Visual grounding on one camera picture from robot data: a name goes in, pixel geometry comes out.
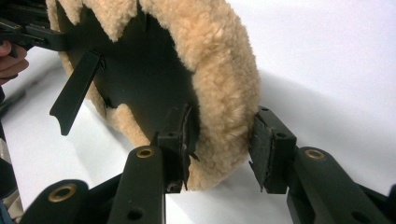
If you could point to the tan fleece cover black backing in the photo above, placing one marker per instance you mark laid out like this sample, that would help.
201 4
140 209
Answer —
218 62

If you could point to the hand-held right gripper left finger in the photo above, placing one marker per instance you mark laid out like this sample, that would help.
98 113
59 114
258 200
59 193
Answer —
143 186

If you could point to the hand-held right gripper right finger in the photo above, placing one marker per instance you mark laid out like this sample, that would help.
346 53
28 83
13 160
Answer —
317 186

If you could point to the white table mat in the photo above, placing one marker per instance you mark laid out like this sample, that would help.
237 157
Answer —
327 62

